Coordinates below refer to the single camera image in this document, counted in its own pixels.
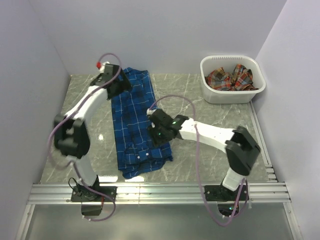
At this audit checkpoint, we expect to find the blue plaid long sleeve shirt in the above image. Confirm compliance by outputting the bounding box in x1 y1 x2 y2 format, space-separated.
111 67 173 179

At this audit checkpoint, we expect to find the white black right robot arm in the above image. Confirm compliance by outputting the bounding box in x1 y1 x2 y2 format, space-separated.
146 109 261 200

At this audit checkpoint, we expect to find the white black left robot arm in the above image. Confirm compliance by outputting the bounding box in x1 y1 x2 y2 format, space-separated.
49 64 132 201

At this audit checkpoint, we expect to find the white plastic laundry basket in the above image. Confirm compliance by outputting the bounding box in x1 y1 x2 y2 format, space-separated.
200 55 266 104

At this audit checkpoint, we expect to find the red plaid shirt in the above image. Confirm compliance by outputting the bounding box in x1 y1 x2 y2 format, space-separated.
204 64 258 91

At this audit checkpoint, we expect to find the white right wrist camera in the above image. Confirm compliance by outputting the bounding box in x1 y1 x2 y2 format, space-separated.
146 108 157 116

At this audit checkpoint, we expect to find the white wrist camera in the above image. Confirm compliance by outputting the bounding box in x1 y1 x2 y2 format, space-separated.
146 108 157 116
96 61 120 77

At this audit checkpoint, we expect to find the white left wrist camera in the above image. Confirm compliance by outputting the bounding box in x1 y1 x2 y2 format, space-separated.
96 61 120 77

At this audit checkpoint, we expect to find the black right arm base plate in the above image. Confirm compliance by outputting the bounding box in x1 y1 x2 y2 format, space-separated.
204 185 240 202

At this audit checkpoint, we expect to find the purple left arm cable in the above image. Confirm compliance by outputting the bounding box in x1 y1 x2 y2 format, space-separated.
46 52 122 222

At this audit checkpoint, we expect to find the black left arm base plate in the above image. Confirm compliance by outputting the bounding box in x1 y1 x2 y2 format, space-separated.
70 185 117 203

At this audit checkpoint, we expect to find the aluminium mounting rail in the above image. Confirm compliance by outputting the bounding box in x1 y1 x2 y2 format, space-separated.
27 182 291 205

